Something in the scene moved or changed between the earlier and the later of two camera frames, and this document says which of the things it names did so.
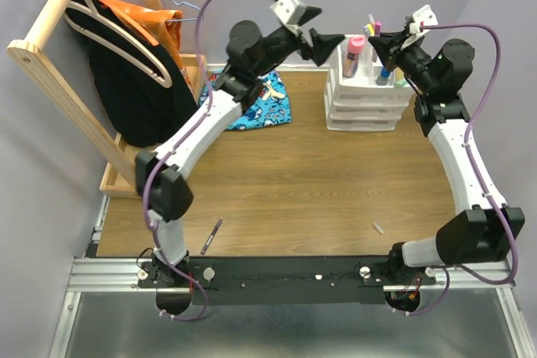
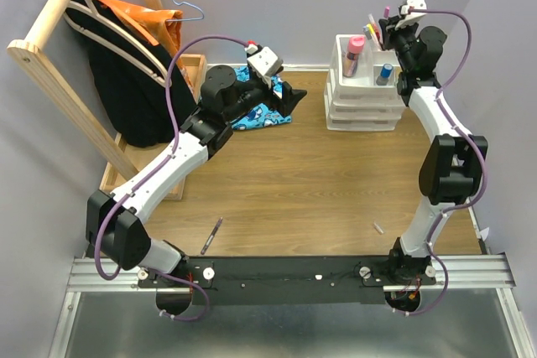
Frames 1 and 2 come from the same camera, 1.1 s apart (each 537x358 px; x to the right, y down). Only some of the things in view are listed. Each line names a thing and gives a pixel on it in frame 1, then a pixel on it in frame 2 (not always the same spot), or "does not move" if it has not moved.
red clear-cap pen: x=372 y=22 does not move
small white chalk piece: x=377 y=228 does not move
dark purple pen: x=211 y=235 does not move
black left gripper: x=323 y=45 → x=290 y=98
